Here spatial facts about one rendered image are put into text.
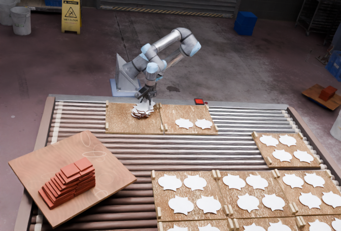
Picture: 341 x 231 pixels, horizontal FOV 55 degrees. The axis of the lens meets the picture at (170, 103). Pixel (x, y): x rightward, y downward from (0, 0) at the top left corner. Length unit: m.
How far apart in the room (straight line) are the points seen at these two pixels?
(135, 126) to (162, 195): 0.62
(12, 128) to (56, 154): 1.87
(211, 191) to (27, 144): 2.16
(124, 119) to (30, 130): 1.58
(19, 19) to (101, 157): 3.95
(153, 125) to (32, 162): 0.89
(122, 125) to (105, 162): 0.49
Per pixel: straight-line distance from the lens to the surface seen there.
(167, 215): 1.88
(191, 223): 1.88
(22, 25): 5.68
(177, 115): 2.54
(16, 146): 3.62
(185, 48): 2.57
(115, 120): 2.40
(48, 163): 1.95
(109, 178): 1.87
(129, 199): 1.94
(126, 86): 2.79
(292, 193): 2.28
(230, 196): 2.07
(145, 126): 2.38
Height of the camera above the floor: 2.45
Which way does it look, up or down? 35 degrees down
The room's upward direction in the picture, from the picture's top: 11 degrees clockwise
